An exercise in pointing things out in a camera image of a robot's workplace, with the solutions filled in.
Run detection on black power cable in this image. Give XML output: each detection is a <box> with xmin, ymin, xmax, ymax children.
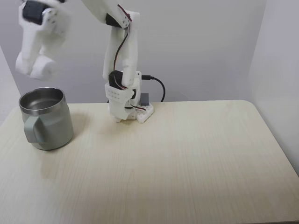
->
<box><xmin>142</xmin><ymin>74</ymin><xmax>166</xmax><ymax>103</ymax></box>

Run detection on red white servo cable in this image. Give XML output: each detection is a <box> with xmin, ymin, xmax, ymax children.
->
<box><xmin>130</xmin><ymin>103</ymin><xmax>147</xmax><ymax>112</ymax></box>

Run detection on grey-green steel mug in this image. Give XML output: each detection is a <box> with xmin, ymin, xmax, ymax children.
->
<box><xmin>19</xmin><ymin>86</ymin><xmax>75</xmax><ymax>151</ymax></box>

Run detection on white gauze dressing roll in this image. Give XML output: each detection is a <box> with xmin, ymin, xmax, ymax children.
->
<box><xmin>30</xmin><ymin>55</ymin><xmax>58</xmax><ymax>80</ymax></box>

